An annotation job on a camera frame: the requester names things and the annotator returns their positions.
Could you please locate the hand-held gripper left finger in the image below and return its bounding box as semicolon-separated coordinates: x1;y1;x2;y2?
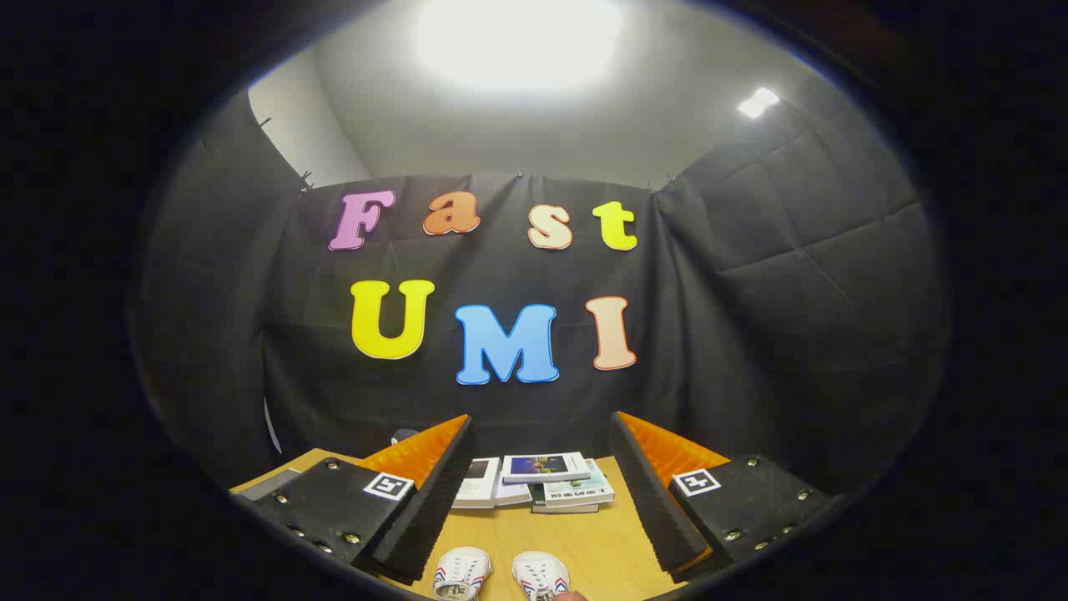
234;414;476;585

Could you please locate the book with blue picture cover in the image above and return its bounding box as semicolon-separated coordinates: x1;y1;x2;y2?
501;452;592;485

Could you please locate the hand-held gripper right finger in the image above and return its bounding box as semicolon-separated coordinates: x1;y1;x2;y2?
610;410;834;583

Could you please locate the large ceiling light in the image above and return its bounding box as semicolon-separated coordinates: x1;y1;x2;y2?
413;0;627;93

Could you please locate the small ceiling light panel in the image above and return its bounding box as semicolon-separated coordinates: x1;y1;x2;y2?
738;87;780;119

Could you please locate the white striped canvas shoe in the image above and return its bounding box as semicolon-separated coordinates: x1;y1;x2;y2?
511;550;571;601
432;547;493;601

